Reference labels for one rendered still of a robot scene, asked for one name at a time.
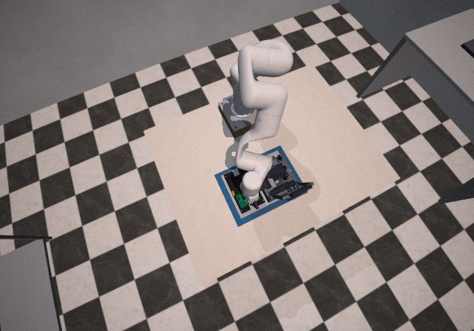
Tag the green circuit board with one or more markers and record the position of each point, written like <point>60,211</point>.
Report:
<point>242,200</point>

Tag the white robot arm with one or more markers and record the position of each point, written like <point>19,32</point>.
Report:
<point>272,58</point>

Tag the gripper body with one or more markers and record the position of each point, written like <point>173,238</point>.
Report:
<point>250,200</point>

